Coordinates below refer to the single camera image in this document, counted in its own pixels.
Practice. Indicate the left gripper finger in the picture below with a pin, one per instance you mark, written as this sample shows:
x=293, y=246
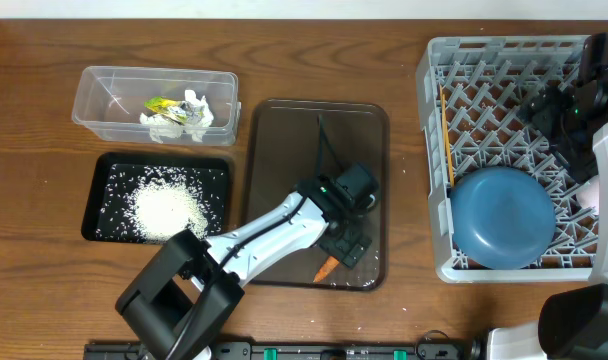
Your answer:
x=329, y=242
x=352, y=248

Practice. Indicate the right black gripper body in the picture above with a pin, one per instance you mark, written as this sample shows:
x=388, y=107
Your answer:
x=557, y=113

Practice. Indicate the orange carrot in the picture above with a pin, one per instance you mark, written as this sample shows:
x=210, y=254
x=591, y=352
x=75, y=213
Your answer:
x=326, y=269

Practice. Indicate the wooden chopstick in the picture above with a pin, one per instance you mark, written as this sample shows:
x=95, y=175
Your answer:
x=450, y=160
x=445, y=135

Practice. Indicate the dark blue plate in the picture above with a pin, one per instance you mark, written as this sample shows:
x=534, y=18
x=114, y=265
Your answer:
x=503, y=219

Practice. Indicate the white tissue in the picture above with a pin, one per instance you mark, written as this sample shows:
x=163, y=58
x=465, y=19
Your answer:
x=200, y=118

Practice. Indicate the pile of white rice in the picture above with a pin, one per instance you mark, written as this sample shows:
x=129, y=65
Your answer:
x=149, y=204

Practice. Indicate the yellow green snack wrapper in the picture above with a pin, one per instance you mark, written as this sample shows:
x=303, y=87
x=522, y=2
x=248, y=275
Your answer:
x=174, y=110

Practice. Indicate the white cup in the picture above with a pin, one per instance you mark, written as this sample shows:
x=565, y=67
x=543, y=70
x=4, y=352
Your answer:
x=588, y=195

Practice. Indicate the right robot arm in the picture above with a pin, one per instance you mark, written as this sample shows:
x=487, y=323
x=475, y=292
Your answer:
x=572, y=324

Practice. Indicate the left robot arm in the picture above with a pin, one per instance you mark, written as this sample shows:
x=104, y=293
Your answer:
x=181, y=299

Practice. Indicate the grey dishwasher rack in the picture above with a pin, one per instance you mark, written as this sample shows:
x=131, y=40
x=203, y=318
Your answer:
x=469, y=93

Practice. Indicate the brown serving tray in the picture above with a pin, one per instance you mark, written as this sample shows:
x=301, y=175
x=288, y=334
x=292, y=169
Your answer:
x=292, y=140

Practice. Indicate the black plastic tray bin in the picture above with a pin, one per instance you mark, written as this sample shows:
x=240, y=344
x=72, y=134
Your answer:
x=109, y=159

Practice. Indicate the clear plastic bin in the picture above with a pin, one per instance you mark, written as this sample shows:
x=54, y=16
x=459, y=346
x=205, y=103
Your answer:
x=110, y=99

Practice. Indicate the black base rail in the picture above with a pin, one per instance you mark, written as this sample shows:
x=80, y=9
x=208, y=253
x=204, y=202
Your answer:
x=247, y=351

